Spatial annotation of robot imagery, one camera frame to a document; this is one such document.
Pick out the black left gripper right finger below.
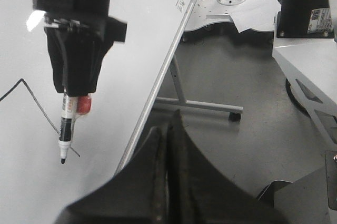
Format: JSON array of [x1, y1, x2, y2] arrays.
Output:
[[167, 110, 287, 223]]

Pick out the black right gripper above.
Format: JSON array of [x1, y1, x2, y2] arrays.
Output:
[[33, 0, 127, 96]]

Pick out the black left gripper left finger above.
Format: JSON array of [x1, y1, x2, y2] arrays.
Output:
[[55, 127, 167, 223]]

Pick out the black whiteboard marker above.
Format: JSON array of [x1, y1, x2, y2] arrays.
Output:
[[58, 91, 78, 164]]

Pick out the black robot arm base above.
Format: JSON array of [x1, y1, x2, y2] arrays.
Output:
[[276, 0, 334, 38]]

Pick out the white robot base platform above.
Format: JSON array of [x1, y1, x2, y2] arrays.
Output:
[[185, 0, 281, 33]]

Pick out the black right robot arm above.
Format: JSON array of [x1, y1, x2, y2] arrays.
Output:
[[33, 0, 127, 97]]

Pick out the grey whiteboard stand leg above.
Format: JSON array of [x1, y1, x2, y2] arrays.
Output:
[[156, 55, 243, 114]]

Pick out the red ball in plastic wrap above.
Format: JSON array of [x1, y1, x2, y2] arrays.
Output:
[[76, 94, 92, 118]]

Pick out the black caster wheel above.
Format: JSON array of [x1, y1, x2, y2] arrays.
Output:
[[229, 112, 242, 122]]

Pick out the grey metal table structure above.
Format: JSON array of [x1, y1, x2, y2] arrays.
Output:
[[258, 34, 336, 223]]

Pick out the white whiteboard with aluminium frame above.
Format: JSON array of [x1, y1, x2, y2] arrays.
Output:
[[1, 0, 194, 223]]

